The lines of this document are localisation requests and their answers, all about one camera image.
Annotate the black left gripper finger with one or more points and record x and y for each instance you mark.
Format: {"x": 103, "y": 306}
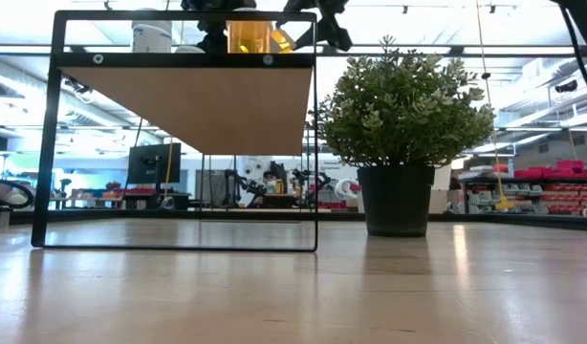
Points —
{"x": 216, "y": 36}

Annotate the green plant in black pot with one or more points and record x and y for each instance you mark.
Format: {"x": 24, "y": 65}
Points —
{"x": 398, "y": 110}

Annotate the rack with red bins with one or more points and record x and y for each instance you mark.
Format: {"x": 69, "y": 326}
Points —
{"x": 561, "y": 172}

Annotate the black aluminium table frame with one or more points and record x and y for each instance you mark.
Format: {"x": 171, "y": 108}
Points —
{"x": 537, "y": 221}

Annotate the orange medicine bottle white cap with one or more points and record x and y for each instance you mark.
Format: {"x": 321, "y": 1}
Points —
{"x": 248, "y": 36}
{"x": 281, "y": 42}

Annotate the black monitor on stand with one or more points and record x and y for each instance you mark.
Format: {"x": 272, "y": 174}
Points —
{"x": 152, "y": 162}

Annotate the black background robot arm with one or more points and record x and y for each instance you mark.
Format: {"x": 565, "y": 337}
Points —
{"x": 236, "y": 184}
{"x": 315, "y": 181}

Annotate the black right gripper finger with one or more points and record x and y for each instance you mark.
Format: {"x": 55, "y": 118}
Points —
{"x": 329, "y": 28}

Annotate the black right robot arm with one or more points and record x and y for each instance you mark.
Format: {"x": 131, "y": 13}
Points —
{"x": 585, "y": 14}

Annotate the white curved object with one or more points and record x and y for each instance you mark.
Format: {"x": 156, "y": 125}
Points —
{"x": 346, "y": 188}

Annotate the black hanging device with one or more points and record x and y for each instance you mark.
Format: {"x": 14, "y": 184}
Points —
{"x": 566, "y": 87}

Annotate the wooden shelf with black frame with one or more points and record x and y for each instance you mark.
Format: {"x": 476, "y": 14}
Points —
{"x": 188, "y": 105}

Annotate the person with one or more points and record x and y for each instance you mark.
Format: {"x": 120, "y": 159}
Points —
{"x": 268, "y": 177}

